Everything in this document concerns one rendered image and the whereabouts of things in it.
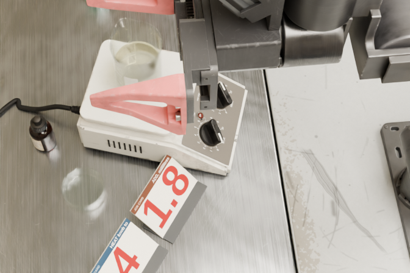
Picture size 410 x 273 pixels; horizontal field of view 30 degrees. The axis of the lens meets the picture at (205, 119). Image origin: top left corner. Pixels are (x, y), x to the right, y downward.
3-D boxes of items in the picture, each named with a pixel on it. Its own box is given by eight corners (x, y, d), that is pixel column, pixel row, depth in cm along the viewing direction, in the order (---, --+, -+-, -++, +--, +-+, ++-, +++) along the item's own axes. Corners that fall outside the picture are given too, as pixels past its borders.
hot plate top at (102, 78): (192, 58, 100) (193, 54, 99) (171, 139, 94) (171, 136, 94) (103, 41, 101) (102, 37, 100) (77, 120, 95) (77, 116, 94)
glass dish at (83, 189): (65, 216, 98) (63, 209, 96) (61, 177, 100) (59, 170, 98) (108, 209, 98) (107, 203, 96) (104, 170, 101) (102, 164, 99)
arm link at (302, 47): (274, 35, 58) (363, 28, 58) (264, -25, 61) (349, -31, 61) (266, 81, 64) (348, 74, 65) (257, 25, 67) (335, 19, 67)
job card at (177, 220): (207, 186, 100) (208, 174, 96) (172, 244, 96) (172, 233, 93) (166, 166, 101) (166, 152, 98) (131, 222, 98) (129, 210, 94)
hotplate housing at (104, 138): (246, 95, 106) (251, 65, 99) (228, 180, 101) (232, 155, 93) (92, 65, 108) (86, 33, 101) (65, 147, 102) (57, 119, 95)
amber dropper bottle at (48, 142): (52, 129, 103) (43, 104, 97) (59, 147, 102) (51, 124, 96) (30, 137, 103) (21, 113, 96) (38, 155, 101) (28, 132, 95)
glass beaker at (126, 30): (173, 88, 97) (172, 52, 90) (127, 108, 96) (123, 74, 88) (147, 46, 100) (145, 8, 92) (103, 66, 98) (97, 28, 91)
